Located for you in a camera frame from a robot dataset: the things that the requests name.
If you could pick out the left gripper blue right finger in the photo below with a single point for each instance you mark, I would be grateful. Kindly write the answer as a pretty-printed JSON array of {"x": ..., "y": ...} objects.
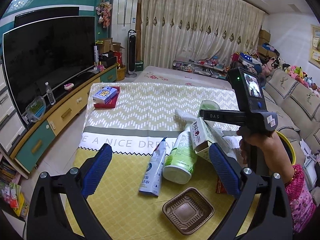
[{"x": 227, "y": 169}]

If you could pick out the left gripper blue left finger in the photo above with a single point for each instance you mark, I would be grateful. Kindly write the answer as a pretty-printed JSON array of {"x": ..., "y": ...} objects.
[{"x": 93, "y": 170}]

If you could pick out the red snack wrapper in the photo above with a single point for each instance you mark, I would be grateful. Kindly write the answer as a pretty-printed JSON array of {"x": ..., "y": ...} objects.
[{"x": 220, "y": 187}]

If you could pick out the paper cup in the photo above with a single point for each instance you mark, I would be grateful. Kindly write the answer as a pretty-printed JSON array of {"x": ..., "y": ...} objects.
[{"x": 208, "y": 105}]

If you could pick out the white barcode carton box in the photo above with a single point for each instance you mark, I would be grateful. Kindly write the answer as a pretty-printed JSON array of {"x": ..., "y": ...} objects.
[{"x": 202, "y": 138}]

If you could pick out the green white drink bottle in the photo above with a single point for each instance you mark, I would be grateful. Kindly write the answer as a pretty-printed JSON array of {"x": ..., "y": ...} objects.
[{"x": 179, "y": 165}]

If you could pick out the white toothpaste tube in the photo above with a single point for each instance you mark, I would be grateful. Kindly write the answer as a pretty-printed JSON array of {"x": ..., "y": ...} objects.
[{"x": 152, "y": 180}]

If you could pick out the brown plastic tray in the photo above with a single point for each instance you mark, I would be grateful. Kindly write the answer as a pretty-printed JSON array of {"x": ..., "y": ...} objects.
[{"x": 188, "y": 211}]

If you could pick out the yellow black trash bin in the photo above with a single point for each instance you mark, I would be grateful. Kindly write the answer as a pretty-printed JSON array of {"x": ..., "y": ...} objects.
[{"x": 288, "y": 147}]

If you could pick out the person right hand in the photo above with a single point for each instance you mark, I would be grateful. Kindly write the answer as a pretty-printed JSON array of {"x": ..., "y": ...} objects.
[{"x": 275, "y": 155}]

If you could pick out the pile of plush toys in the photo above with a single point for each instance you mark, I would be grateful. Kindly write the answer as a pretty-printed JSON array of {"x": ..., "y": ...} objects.
[{"x": 266, "y": 60}]

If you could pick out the beige sofa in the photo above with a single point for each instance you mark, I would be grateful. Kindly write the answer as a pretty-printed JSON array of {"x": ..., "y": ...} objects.
[{"x": 297, "y": 108}]

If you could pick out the low shelf with toys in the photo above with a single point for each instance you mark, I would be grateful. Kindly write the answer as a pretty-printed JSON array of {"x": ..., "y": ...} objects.
[{"x": 200, "y": 69}]

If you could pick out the yellow patterned table cloth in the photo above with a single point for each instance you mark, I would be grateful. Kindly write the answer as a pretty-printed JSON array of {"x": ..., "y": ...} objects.
[{"x": 144, "y": 115}]

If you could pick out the tv cabinet with drawers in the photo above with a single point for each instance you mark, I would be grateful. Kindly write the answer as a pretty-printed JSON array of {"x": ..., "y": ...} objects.
[{"x": 40, "y": 136}]

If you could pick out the clear water bottle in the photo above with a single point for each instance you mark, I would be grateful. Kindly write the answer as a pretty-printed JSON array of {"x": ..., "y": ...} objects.
[{"x": 50, "y": 95}]

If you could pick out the papers and bags on sofa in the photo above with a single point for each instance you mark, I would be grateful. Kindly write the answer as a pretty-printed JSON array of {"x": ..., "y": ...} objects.
[{"x": 309, "y": 166}]

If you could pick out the glass bowl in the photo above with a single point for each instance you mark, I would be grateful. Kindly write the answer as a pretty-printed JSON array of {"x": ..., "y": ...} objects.
[{"x": 36, "y": 109}]

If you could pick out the floral floor mattress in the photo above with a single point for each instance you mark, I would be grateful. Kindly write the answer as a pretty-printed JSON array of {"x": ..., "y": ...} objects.
[{"x": 152, "y": 74}]

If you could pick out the white plastic drawer unit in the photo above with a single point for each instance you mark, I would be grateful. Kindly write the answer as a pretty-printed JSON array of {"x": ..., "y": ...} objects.
[{"x": 12, "y": 127}]

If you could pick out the cream curtain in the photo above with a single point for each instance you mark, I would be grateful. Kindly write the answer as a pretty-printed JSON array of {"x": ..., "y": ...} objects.
[{"x": 196, "y": 29}]

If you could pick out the large black television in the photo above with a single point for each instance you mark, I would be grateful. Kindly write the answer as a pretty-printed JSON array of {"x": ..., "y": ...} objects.
[{"x": 46, "y": 52}]

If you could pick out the black tower fan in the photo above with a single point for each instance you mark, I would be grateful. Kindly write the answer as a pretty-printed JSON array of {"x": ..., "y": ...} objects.
[{"x": 131, "y": 54}]

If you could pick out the white standing air conditioner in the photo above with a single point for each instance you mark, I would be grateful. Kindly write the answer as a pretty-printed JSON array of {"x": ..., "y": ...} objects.
[{"x": 123, "y": 23}]

